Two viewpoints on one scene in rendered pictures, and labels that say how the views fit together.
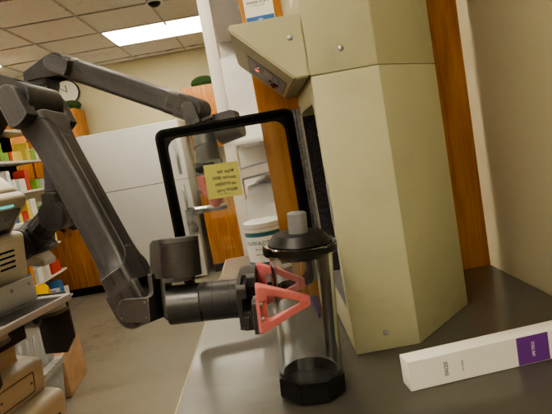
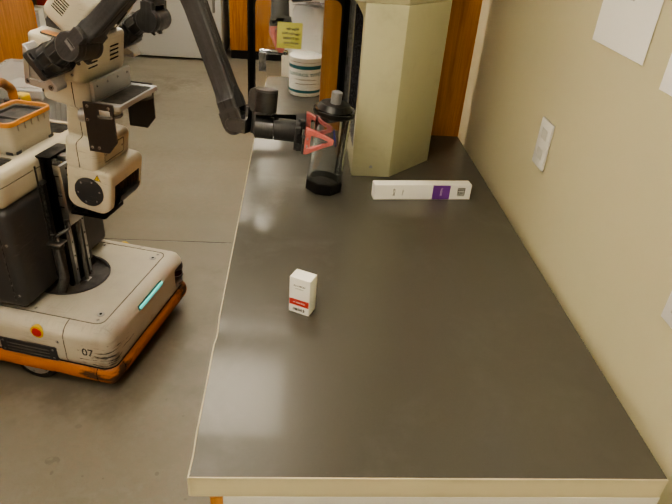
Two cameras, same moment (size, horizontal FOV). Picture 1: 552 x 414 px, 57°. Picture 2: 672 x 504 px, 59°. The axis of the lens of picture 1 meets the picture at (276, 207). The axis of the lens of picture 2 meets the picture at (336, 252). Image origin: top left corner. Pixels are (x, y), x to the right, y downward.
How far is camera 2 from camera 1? 0.83 m
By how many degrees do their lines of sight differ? 25
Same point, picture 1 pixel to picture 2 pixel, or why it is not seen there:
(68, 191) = (203, 42)
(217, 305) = (282, 133)
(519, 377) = (428, 204)
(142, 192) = not seen: outside the picture
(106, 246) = (223, 83)
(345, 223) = (364, 99)
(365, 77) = (400, 12)
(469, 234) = (450, 112)
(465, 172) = (460, 69)
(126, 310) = (231, 123)
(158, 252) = (254, 95)
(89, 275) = not seen: hidden behind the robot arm
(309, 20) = not seen: outside the picture
